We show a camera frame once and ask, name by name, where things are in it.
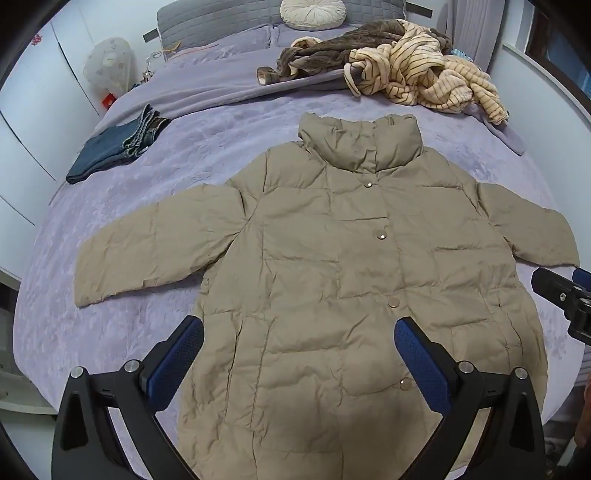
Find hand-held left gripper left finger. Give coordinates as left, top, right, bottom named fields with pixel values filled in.
left=53, top=316, right=206, bottom=480

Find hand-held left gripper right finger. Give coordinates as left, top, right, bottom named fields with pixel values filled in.
left=394, top=316, right=549, bottom=480

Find khaki puffer jacket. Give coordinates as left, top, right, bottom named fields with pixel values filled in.
left=74, top=112, right=581, bottom=480

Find clothes hanger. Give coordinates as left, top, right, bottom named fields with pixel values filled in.
left=139, top=39, right=181, bottom=84

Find purple bed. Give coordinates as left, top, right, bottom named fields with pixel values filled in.
left=13, top=21, right=578, bottom=480

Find folded blue jeans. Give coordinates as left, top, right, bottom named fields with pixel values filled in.
left=65, top=104, right=171, bottom=184

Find cream striped fleece garment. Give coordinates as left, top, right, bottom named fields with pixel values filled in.
left=290, top=19, right=510, bottom=125

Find white curtain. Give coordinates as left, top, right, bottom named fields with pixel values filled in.
left=434, top=0, right=506, bottom=63

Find white wardrobe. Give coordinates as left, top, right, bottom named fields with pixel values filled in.
left=0, top=9, right=100, bottom=278

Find white fan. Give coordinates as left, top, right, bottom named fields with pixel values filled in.
left=83, top=38, right=136, bottom=95

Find brown fleece garment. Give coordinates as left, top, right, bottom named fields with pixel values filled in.
left=257, top=19, right=453, bottom=86

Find lilac pillow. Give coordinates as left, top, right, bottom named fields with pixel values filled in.
left=161, top=24, right=278, bottom=61

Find grey quilted headboard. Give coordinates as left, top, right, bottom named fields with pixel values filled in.
left=157, top=0, right=408, bottom=52

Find round cream cushion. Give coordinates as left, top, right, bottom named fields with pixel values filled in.
left=280, top=0, right=347, bottom=31

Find dark window frame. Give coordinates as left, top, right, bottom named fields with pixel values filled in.
left=526, top=0, right=591, bottom=81

